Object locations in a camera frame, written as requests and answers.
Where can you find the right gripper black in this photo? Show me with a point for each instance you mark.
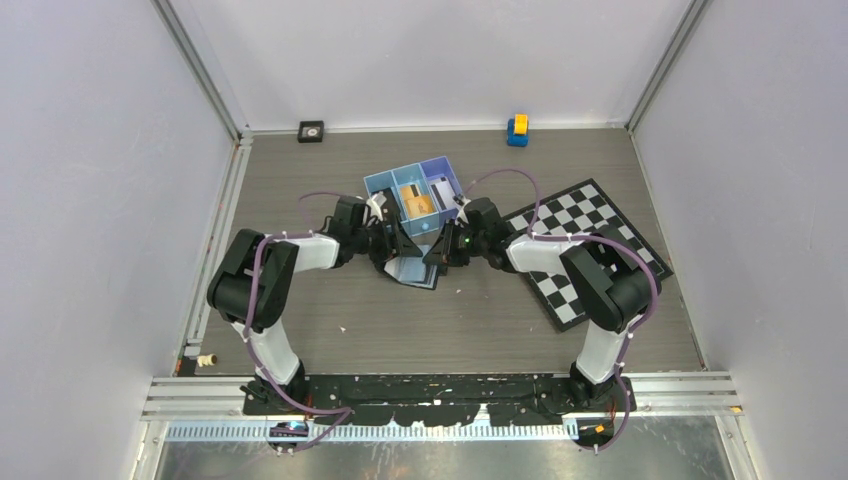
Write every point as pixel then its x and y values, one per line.
pixel 448 251

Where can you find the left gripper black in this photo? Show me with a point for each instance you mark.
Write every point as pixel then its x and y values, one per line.
pixel 397 245

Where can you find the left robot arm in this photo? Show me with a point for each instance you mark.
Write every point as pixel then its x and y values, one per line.
pixel 250 287

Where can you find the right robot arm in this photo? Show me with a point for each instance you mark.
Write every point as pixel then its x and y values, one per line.
pixel 616 288

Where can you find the black card in tray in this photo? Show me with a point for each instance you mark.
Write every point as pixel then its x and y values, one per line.
pixel 384 200

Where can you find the orange card in tray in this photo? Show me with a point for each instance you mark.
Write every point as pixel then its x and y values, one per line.
pixel 416 202

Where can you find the white card in tray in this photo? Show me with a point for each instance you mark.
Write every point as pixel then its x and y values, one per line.
pixel 444 194

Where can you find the three-compartment blue purple tray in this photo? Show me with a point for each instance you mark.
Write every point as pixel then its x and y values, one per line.
pixel 422 173

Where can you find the blue yellow toy block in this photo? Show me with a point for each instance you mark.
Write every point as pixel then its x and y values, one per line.
pixel 518 131

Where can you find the black white checkerboard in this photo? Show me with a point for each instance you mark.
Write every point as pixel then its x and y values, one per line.
pixel 582 209

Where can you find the small black square box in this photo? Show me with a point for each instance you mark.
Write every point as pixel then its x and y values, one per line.
pixel 311 131

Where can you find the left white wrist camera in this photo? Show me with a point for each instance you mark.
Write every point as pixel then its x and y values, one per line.
pixel 377 209

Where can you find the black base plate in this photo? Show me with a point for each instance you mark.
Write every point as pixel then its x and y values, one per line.
pixel 436 400

